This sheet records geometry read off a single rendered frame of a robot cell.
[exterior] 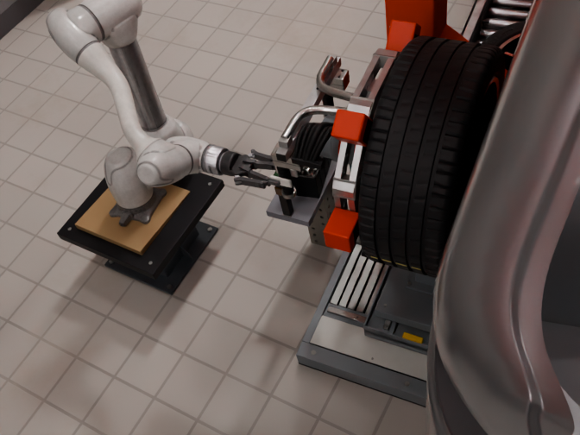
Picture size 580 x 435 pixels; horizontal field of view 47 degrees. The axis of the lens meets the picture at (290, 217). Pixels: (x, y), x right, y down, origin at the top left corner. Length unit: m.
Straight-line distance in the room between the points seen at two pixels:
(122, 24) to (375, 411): 1.58
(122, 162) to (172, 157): 0.61
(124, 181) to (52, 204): 0.89
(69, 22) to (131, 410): 1.40
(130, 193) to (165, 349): 0.63
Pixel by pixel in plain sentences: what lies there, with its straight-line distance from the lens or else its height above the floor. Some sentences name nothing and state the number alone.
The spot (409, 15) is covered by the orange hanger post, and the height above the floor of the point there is 0.99.
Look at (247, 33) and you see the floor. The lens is 3.96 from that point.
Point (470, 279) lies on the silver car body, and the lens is 0.81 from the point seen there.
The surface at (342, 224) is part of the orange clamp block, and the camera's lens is 1.79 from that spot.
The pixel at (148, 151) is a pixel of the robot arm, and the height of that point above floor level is 0.98.
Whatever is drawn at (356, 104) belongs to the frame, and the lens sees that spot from 1.75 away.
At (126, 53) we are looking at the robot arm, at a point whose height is 0.94.
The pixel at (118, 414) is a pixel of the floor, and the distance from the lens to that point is 2.70.
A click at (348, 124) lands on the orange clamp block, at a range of 1.66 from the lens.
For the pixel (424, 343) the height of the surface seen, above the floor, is 0.17.
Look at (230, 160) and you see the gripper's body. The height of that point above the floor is 0.86.
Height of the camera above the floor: 2.31
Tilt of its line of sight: 52 degrees down
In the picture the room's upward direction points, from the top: 14 degrees counter-clockwise
